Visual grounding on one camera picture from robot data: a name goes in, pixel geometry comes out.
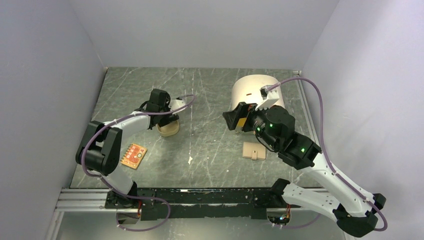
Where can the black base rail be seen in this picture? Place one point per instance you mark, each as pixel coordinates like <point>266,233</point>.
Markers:
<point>193,203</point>

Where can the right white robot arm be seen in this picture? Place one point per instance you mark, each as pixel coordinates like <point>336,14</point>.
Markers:
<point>355,210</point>

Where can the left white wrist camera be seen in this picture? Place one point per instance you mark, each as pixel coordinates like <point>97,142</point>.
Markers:
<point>177,105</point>

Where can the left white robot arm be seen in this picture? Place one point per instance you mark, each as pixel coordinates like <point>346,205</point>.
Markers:
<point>100,148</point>

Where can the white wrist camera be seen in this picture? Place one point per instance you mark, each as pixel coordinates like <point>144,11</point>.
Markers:
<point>177,105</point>
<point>269,98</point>

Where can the orange patterned card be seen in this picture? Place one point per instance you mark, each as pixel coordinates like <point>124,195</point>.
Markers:
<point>133,156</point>

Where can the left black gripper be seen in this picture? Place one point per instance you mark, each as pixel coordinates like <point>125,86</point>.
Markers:
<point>169,118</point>

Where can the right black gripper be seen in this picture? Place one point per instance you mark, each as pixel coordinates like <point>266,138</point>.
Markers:
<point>233,116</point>

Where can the cream orange drawer box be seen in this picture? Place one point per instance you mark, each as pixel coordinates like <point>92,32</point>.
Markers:
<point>251,87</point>

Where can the tan oval tray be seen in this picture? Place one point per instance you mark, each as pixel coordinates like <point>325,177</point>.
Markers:
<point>169,129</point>

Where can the tan card holder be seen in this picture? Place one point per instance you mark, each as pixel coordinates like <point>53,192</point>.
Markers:
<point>253,151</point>

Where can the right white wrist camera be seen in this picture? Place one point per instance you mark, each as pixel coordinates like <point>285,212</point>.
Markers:
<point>269,98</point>

